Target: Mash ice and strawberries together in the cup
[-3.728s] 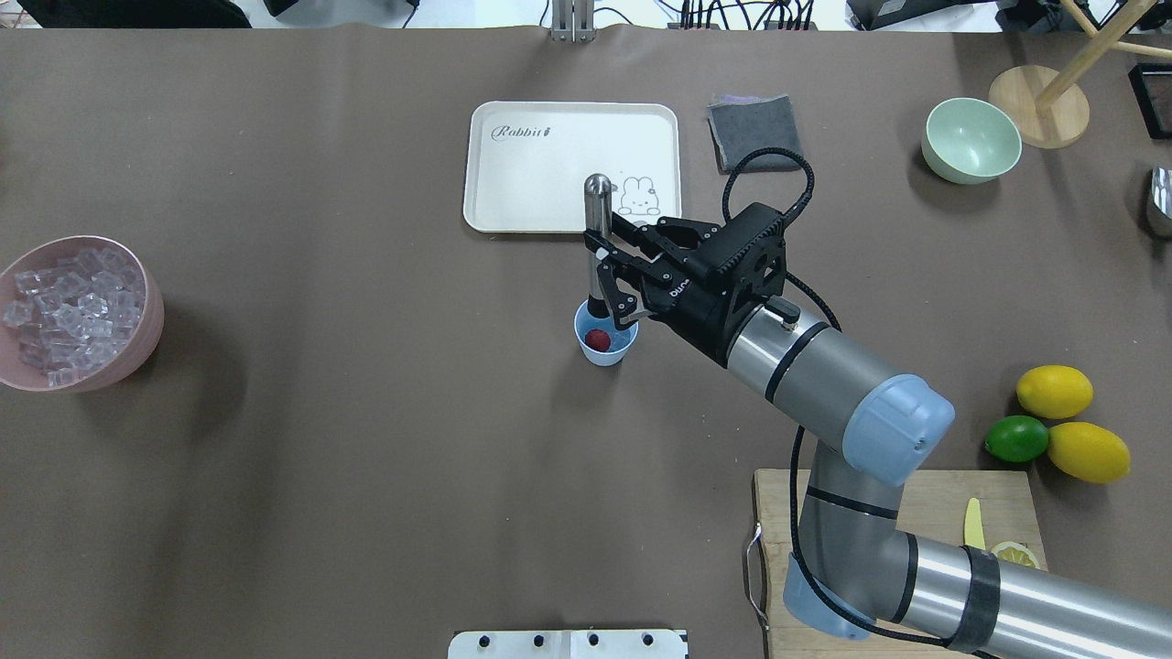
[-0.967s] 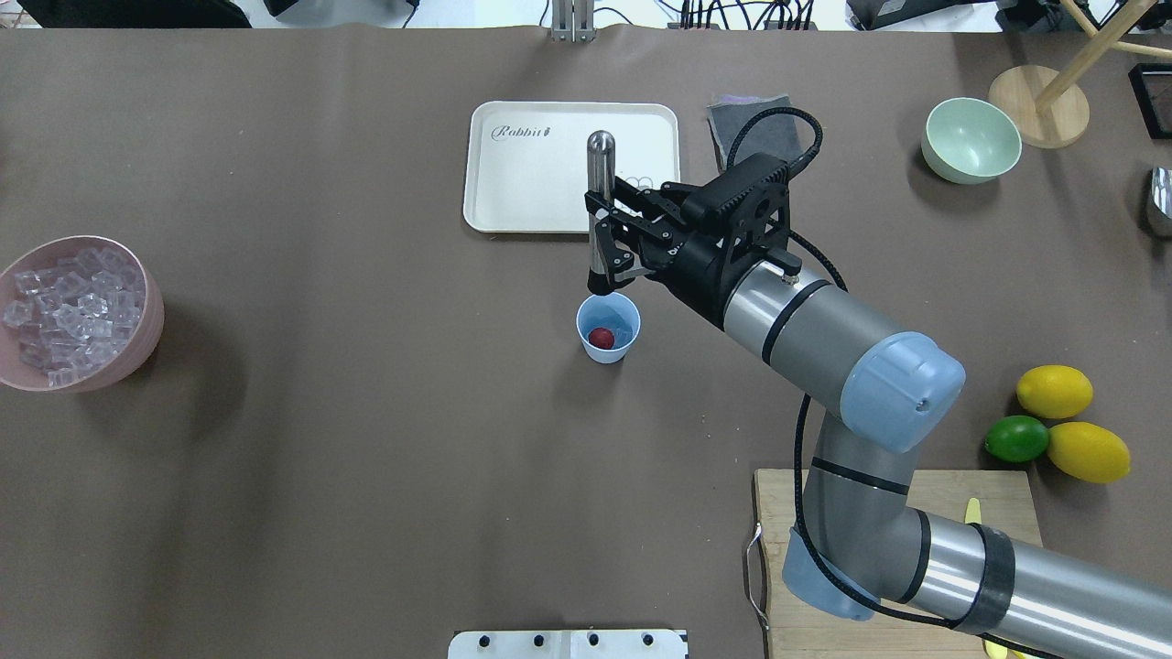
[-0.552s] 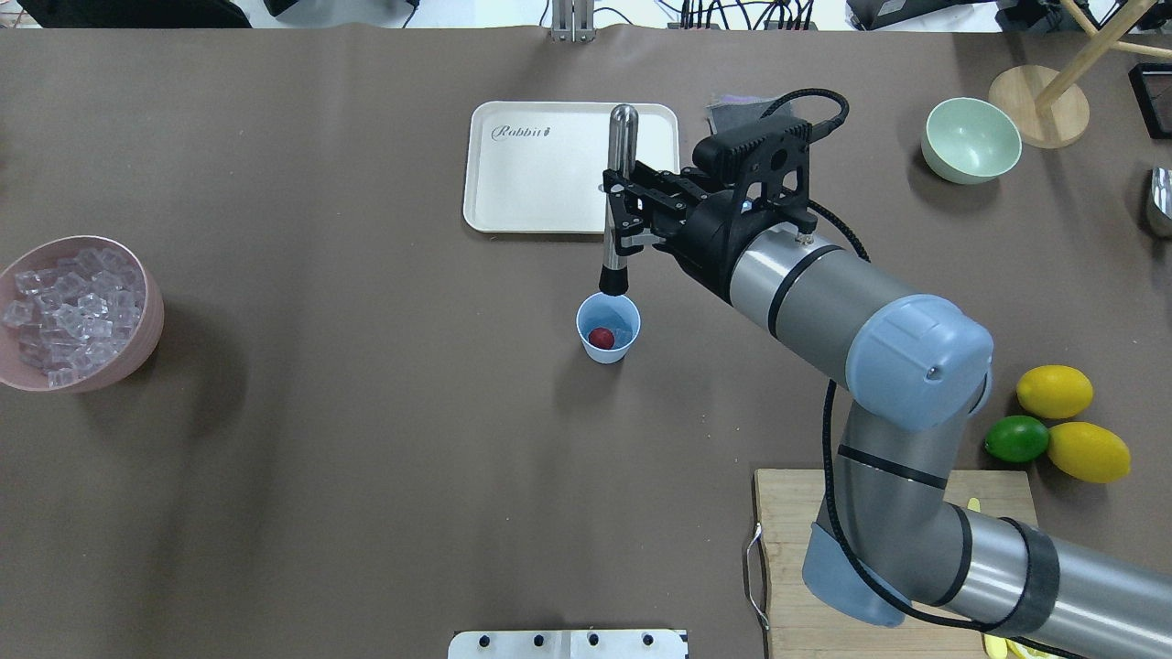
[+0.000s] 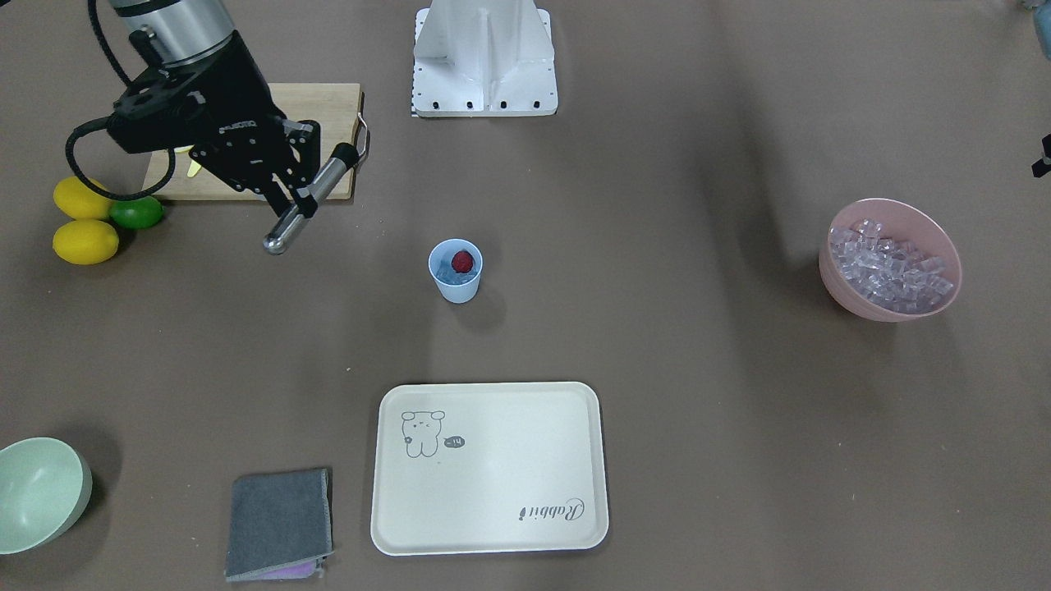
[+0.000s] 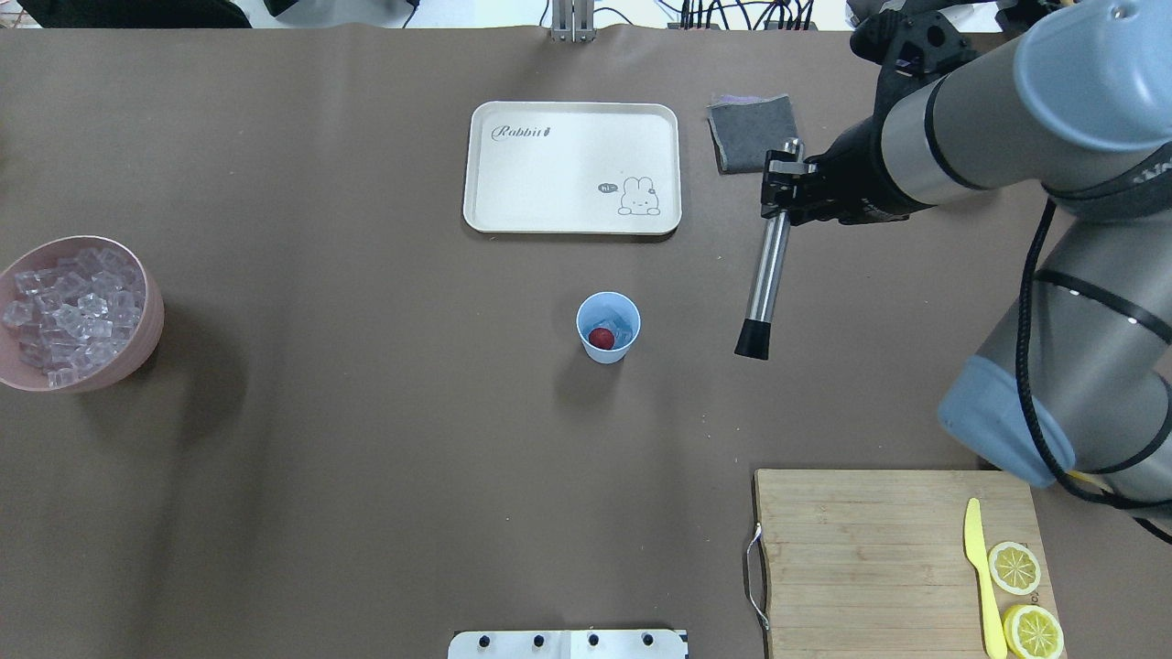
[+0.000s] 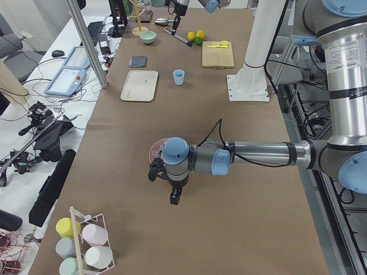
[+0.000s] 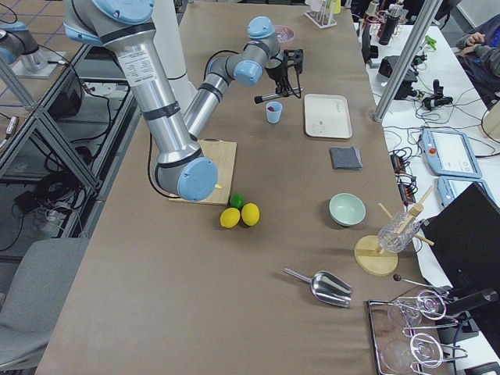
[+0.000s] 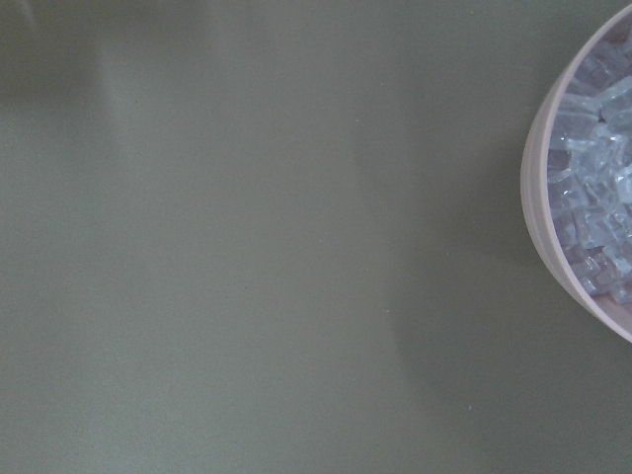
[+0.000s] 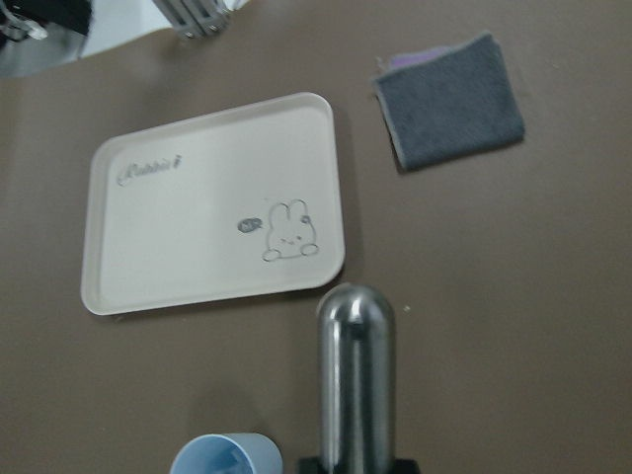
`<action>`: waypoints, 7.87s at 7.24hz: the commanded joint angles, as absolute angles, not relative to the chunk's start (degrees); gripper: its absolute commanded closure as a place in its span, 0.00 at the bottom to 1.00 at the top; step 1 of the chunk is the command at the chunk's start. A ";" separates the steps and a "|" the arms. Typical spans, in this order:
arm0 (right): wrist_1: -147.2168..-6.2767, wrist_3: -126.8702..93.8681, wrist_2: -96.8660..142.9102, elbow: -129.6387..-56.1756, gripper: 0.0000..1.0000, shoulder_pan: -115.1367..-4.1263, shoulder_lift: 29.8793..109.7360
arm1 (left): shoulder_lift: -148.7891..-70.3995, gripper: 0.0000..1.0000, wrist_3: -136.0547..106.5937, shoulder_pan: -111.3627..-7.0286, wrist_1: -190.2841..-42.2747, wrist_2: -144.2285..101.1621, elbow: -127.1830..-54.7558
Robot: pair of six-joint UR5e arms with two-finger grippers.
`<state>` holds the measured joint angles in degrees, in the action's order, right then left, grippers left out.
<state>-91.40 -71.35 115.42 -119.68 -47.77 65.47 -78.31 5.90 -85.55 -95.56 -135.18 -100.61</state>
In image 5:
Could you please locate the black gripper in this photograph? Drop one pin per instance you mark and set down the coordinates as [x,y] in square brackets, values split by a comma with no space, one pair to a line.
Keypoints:
[853,171]

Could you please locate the steel muddler black tip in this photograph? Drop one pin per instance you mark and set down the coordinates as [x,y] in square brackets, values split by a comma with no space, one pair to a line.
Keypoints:
[783,167]

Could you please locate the clear ice cube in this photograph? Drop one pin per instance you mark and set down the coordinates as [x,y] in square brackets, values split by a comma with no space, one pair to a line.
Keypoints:
[624,332]

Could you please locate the light blue plastic cup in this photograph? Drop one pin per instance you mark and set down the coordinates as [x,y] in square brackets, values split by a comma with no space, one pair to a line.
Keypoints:
[594,310]

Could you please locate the red strawberry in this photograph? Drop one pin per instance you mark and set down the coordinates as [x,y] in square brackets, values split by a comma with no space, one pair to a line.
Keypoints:
[602,338]

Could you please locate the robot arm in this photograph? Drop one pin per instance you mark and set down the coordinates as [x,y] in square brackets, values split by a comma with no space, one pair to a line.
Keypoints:
[1064,391]

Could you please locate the pile of ice cubes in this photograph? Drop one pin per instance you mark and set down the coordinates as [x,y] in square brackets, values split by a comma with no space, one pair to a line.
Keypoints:
[78,311]

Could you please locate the grey folded cloth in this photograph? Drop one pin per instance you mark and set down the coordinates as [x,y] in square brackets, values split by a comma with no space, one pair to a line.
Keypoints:
[743,128]

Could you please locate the cream rabbit tray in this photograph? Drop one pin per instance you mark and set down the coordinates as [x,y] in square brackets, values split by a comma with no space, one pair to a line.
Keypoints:
[602,168]

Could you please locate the wooden cutting board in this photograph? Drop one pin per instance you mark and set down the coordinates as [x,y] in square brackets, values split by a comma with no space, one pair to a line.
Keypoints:
[870,563]

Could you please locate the lemon slice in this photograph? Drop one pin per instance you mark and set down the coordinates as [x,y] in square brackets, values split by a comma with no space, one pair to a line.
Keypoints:
[1031,631]
[1015,568]

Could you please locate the yellow plastic knife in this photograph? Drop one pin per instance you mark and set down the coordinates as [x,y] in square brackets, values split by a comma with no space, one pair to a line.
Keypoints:
[994,643]

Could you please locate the pink bowl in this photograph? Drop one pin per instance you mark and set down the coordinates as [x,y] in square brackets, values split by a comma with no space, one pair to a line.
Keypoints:
[119,339]

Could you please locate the aluminium frame post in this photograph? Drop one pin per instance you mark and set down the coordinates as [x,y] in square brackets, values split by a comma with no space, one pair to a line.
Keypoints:
[572,21]

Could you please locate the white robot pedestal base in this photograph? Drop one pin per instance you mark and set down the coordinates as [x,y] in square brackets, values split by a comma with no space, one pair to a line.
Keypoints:
[585,643]

